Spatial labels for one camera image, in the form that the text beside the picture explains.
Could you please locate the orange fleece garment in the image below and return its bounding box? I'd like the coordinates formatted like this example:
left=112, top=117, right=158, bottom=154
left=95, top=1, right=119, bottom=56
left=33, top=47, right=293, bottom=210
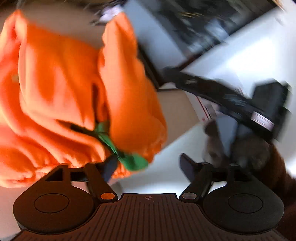
left=1, top=11, right=167, bottom=188

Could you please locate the gray gloved hand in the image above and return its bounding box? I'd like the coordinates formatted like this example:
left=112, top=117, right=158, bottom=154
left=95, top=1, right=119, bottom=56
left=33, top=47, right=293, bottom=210
left=203, top=115, right=271, bottom=170

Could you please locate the glass side computer case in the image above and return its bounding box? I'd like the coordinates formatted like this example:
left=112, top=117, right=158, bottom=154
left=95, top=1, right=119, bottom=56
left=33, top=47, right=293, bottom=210
left=122, top=0, right=278, bottom=90

